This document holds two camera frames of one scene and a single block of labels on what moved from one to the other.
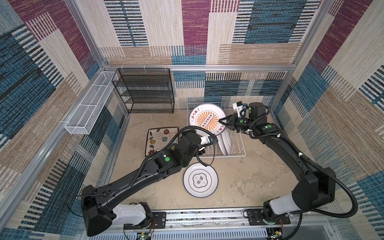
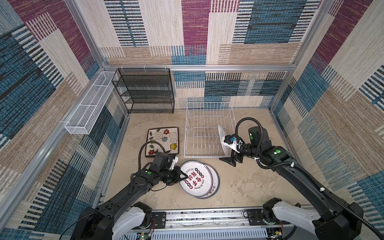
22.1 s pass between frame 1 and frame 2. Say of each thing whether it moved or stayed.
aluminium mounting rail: stayed
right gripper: moved
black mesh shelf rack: stayed
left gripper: moved
